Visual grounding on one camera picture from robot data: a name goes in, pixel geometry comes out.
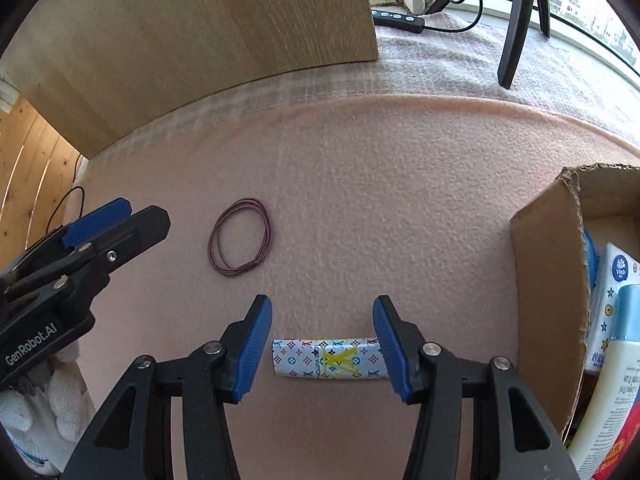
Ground patterned lighter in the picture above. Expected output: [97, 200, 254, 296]
[271, 338, 388, 380]

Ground purple hair ties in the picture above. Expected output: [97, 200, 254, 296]
[207, 197, 274, 278]

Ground blue cap lotion tube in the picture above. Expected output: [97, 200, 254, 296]
[568, 285, 639, 479]

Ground white tissue pack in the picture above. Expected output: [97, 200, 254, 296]
[585, 242, 639, 375]

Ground blue round tape measure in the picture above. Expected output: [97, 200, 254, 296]
[584, 230, 599, 290]

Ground left white gloved hand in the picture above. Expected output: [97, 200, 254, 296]
[1, 342, 96, 478]

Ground pine plank panel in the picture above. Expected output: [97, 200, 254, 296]
[0, 98, 79, 266]

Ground cardboard box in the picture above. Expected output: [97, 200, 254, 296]
[510, 164, 639, 434]

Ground large light wood board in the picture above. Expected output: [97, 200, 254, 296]
[1, 0, 378, 157]

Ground pink fleece blanket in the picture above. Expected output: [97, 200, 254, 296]
[74, 8, 640, 480]

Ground black tripod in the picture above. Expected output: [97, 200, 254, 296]
[424, 0, 552, 91]

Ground black inline remote control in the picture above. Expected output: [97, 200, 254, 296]
[371, 9, 425, 34]

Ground black adapter cable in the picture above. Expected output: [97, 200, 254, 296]
[45, 154, 87, 236]

